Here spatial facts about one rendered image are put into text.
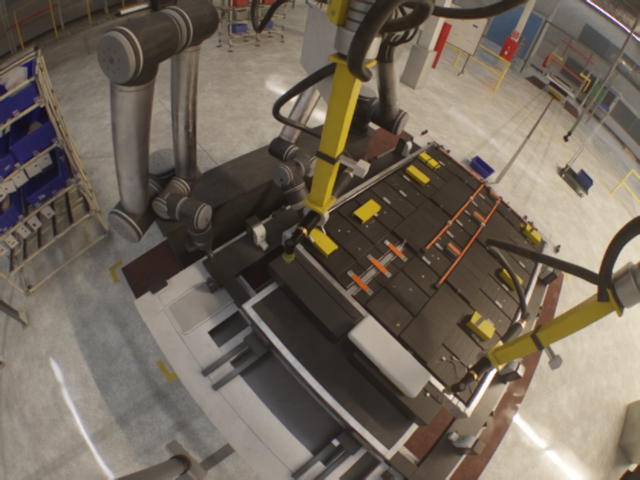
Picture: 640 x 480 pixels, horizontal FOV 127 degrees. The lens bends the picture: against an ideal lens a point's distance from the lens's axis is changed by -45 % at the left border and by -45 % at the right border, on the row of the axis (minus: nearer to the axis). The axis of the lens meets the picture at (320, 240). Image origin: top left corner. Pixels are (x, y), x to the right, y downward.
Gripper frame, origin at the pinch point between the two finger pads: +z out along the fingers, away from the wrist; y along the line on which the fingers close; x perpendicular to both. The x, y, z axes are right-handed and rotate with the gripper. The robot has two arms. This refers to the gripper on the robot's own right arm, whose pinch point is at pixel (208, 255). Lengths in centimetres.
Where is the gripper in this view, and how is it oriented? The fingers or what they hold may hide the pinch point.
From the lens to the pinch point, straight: 150.3
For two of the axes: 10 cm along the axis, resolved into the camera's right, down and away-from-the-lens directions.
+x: -7.4, 4.8, -4.7
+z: -1.6, 5.6, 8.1
